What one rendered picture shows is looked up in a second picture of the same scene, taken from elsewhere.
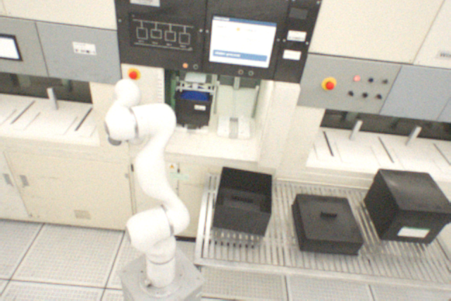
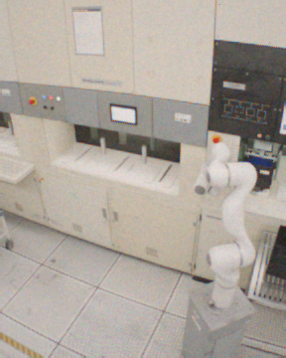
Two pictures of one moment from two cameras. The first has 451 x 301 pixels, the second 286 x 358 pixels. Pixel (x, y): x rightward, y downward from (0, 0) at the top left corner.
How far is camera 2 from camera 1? 42 cm
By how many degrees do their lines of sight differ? 23
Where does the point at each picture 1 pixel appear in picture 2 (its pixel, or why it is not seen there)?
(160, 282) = (221, 303)
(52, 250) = (126, 274)
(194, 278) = (247, 308)
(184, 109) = not seen: hidden behind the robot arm
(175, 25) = (255, 103)
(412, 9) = not seen: outside the picture
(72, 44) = (174, 113)
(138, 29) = (225, 105)
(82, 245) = (147, 276)
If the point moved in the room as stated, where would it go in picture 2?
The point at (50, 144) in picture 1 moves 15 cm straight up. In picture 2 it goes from (140, 189) to (140, 172)
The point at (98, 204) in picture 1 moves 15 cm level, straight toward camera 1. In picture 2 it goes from (166, 245) to (168, 259)
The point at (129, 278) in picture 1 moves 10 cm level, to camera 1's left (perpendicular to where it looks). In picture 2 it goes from (197, 297) to (180, 291)
